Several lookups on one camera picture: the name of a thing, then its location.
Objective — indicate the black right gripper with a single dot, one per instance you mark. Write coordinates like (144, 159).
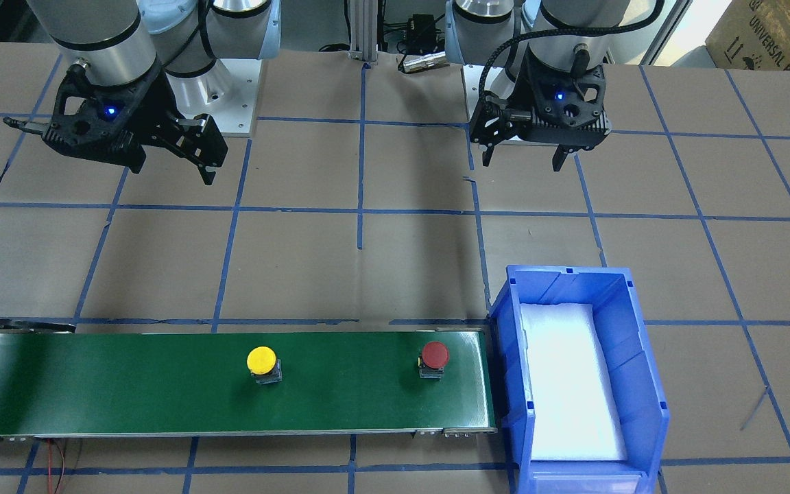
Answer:
(150, 104)

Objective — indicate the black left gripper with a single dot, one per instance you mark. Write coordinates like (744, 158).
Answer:
(520, 91)

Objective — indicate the red push button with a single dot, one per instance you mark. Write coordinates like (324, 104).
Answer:
(433, 359)

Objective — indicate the yellow push button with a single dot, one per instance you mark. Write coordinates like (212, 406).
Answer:
(264, 365)

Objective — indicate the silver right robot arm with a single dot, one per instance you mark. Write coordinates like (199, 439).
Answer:
(121, 39)

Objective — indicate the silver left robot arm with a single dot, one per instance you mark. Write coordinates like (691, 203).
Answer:
(489, 34)

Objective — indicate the silver metal connector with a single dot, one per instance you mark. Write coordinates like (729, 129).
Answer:
(416, 64)

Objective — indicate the black power adapter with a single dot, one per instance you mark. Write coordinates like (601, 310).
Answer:
(420, 25)

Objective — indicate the blue plastic storage bin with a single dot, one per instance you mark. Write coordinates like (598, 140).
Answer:
(643, 411)

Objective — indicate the cardboard box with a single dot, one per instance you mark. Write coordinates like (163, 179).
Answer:
(753, 35)

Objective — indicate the white foam pad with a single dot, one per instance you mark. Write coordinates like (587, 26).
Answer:
(576, 414)

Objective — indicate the green conveyor belt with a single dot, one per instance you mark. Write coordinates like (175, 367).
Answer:
(88, 385)

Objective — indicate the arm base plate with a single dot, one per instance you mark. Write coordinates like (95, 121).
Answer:
(228, 91)
(533, 103)

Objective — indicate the aluminium frame post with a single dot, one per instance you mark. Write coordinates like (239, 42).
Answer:
(363, 17)

